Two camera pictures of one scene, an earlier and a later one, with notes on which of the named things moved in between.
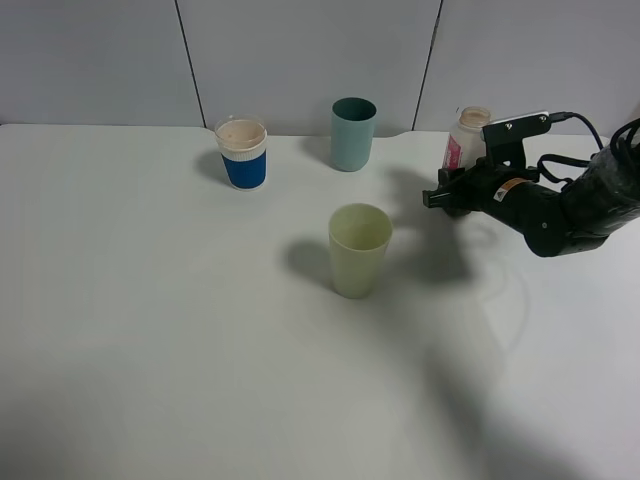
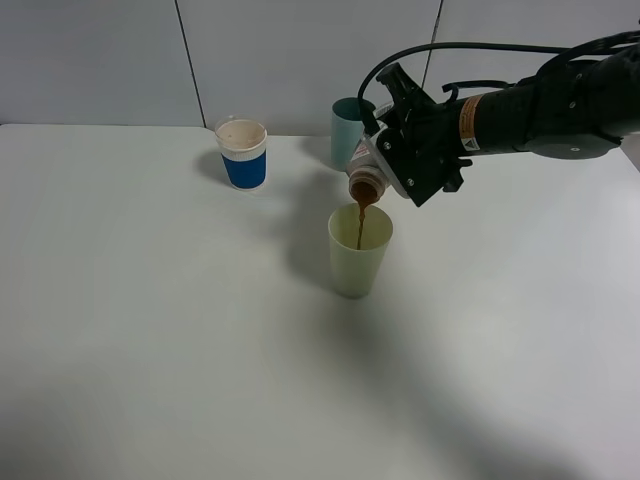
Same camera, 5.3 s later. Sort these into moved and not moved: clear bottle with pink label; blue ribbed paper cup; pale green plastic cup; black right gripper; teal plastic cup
Moved: black right gripper; clear bottle with pink label
Not moved: blue ribbed paper cup; teal plastic cup; pale green plastic cup
